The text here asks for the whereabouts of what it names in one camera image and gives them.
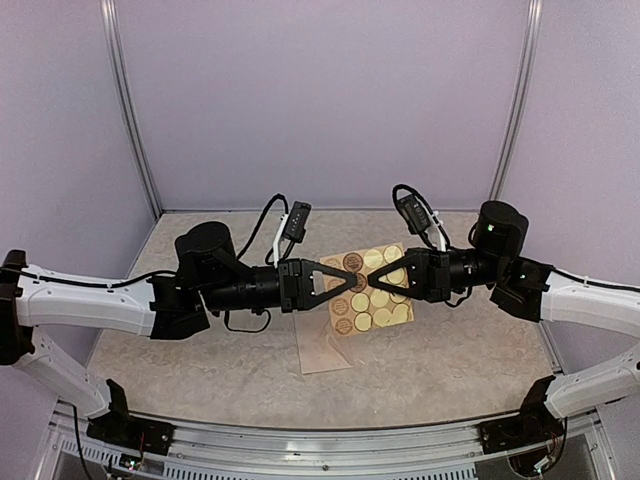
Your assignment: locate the pink envelope with flap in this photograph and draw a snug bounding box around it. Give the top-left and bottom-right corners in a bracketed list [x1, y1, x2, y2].
[294, 311, 354, 375]

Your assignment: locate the brown round sticker sheet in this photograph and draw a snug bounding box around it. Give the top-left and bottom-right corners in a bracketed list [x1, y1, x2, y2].
[320, 243, 414, 337]

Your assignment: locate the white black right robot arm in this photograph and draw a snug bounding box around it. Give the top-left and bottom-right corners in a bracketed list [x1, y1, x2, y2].
[368, 201, 639, 419]

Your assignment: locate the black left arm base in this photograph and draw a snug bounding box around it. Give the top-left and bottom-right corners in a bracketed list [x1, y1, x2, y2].
[87, 379, 175, 456]

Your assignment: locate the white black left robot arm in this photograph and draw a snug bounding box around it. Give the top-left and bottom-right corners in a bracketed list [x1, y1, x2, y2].
[1, 221, 357, 420]

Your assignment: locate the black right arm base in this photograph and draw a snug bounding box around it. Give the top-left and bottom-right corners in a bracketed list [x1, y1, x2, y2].
[478, 375, 566, 454]

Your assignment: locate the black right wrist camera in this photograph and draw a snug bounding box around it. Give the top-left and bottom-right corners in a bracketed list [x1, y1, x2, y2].
[399, 195, 431, 235]

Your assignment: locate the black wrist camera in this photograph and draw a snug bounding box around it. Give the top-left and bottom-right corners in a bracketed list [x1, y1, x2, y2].
[282, 201, 312, 243]
[399, 195, 431, 235]

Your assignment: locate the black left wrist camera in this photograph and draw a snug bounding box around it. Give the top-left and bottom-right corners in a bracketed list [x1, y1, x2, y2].
[282, 201, 312, 243]

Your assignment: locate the black left camera cable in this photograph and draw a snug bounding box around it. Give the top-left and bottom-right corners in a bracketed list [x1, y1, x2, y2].
[234, 193, 294, 264]

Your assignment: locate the aluminium front rail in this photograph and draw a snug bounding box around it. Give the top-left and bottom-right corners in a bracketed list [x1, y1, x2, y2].
[29, 394, 621, 480]

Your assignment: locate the aluminium frame post right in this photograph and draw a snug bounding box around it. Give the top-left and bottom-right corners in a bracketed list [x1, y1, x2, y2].
[488, 0, 544, 200]

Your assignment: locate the aluminium frame post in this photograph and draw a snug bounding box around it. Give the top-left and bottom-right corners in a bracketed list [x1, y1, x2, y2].
[488, 0, 544, 200]
[100, 0, 164, 221]

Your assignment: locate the aluminium frame post left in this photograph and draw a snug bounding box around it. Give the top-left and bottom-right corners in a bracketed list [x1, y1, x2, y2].
[100, 0, 164, 221]

